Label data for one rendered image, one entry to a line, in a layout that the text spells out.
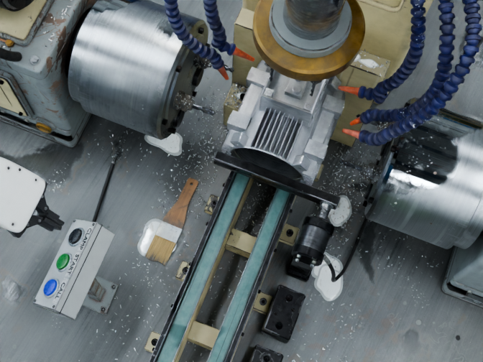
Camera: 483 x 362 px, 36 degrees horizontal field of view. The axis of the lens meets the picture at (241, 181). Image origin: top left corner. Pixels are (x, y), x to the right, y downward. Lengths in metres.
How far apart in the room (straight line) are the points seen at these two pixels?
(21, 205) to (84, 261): 0.16
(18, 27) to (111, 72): 0.18
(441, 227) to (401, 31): 0.39
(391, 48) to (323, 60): 0.38
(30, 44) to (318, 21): 0.56
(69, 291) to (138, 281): 0.30
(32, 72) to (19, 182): 0.24
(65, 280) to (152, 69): 0.41
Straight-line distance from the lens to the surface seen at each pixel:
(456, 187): 1.34
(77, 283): 1.33
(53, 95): 1.49
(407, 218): 1.38
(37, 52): 1.41
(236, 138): 1.38
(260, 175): 1.41
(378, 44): 1.54
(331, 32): 1.17
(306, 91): 1.40
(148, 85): 1.37
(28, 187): 1.26
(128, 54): 1.38
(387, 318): 1.62
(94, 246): 1.34
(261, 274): 1.47
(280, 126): 1.38
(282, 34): 1.17
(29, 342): 1.62
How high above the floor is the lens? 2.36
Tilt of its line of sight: 71 degrees down
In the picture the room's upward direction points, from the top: 5 degrees clockwise
